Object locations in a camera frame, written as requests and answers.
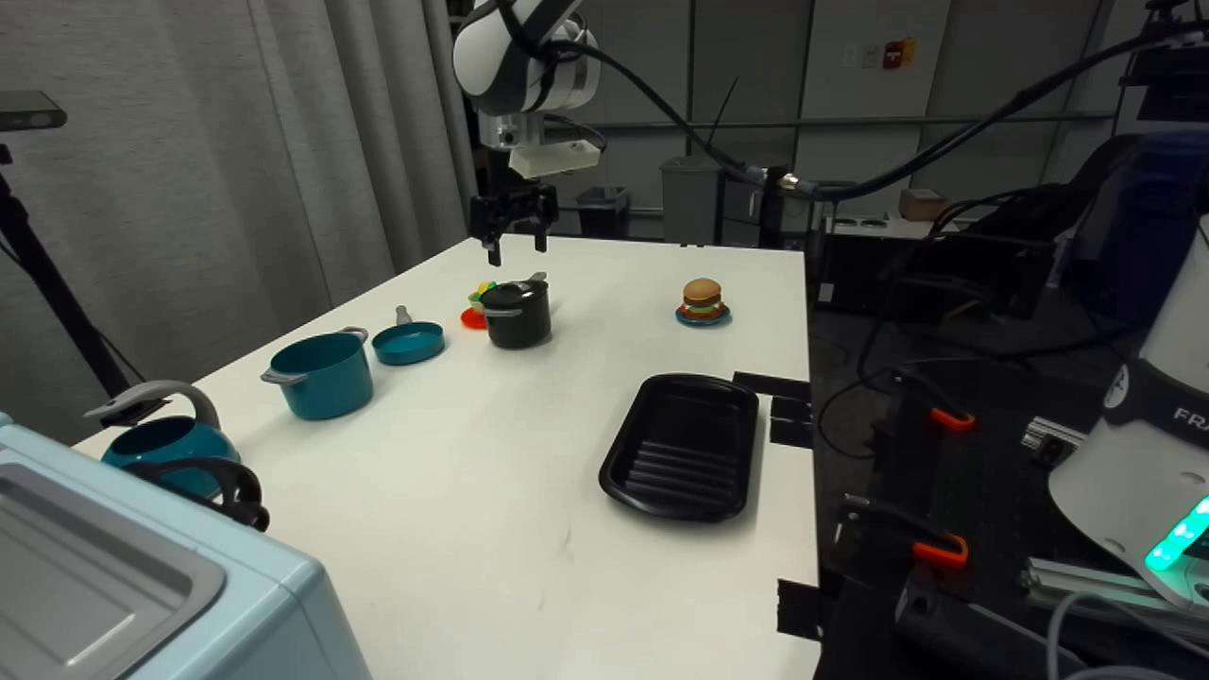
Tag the light blue toy appliance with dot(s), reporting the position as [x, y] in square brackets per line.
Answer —
[137, 578]

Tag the tape roll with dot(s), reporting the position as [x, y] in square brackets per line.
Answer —
[925, 205]

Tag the red wall alarm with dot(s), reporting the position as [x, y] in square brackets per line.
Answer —
[896, 53]

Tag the teal toy kettle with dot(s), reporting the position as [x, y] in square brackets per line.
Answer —
[171, 446]

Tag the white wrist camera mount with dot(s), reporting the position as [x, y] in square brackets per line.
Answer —
[552, 157]

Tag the toy burger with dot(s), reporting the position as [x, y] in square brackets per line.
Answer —
[701, 295]

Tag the black table edge bracket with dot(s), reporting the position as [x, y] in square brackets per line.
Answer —
[781, 404]
[803, 606]

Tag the black office chair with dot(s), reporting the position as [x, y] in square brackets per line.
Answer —
[1032, 232]

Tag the small black bin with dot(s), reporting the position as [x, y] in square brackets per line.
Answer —
[601, 212]

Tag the green yellow toy food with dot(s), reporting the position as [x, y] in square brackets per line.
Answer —
[481, 292]

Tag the black grill tray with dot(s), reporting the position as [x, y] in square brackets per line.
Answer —
[683, 446]

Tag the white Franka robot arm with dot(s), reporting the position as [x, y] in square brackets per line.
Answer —
[504, 62]

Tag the grey bin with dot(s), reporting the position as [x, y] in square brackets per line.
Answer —
[693, 210]

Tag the grey camera on tripod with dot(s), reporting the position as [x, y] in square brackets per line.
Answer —
[28, 112]

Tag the black tripod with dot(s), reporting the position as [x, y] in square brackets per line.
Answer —
[60, 304]

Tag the small black pot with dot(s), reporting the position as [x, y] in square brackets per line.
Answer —
[518, 325]

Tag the teal pot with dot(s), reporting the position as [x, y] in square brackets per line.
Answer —
[327, 380]

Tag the orange toy disc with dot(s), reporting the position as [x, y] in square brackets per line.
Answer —
[474, 317]

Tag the small teal plate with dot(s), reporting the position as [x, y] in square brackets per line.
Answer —
[706, 317]

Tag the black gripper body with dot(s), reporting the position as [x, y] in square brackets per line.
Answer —
[516, 210]

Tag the grey curtain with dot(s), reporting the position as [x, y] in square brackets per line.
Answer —
[227, 162]

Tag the black clamp orange tip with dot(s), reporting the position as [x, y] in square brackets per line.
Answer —
[921, 535]
[940, 404]

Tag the grey wall rail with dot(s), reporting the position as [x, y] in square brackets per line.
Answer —
[884, 122]

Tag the teal pot lid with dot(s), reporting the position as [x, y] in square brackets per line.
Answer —
[409, 341]

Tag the aluminium frame bars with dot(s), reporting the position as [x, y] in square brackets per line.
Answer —
[1099, 589]

